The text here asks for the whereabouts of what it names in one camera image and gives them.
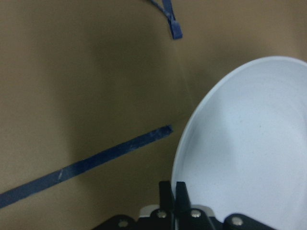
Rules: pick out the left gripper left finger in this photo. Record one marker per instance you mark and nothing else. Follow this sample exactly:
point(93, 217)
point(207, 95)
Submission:
point(167, 201)

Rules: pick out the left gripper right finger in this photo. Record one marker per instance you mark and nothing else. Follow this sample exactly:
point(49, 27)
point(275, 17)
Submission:
point(182, 201)

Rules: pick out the blue plate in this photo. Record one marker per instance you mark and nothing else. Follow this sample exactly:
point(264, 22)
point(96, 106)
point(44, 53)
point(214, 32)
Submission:
point(244, 149)

